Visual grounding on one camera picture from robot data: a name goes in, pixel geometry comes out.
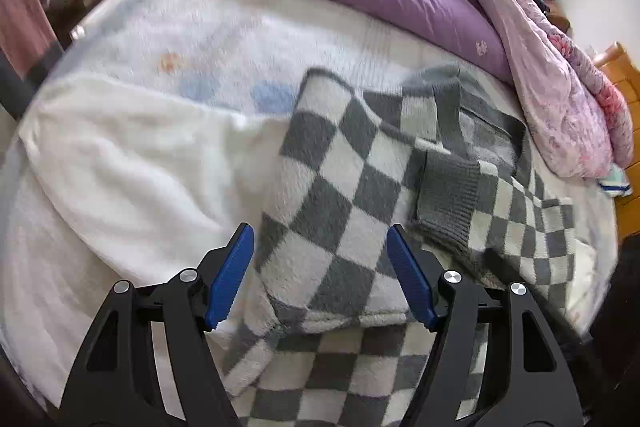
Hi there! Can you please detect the light blue striped pillow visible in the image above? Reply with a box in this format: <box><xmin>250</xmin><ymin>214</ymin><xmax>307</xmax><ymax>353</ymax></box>
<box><xmin>598</xmin><ymin>164</ymin><xmax>634</xmax><ymax>198</ymax></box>

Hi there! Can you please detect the white jacket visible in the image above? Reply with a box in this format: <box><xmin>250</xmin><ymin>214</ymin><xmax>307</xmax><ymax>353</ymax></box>
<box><xmin>18</xmin><ymin>76</ymin><xmax>288</xmax><ymax>285</ymax></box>

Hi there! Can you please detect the grey white checkered sweater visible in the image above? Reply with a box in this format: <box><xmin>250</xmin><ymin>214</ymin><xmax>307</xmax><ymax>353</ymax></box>
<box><xmin>222</xmin><ymin>65</ymin><xmax>577</xmax><ymax>426</ymax></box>

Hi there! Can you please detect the pink grey towel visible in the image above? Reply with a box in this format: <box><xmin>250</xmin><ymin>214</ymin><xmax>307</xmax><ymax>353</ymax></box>
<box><xmin>0</xmin><ymin>0</ymin><xmax>63</xmax><ymax>120</ymax></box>

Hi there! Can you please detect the wooden headboard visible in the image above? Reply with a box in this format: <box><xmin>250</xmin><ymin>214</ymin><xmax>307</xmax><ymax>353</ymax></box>
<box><xmin>594</xmin><ymin>41</ymin><xmax>639</xmax><ymax>243</ymax></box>

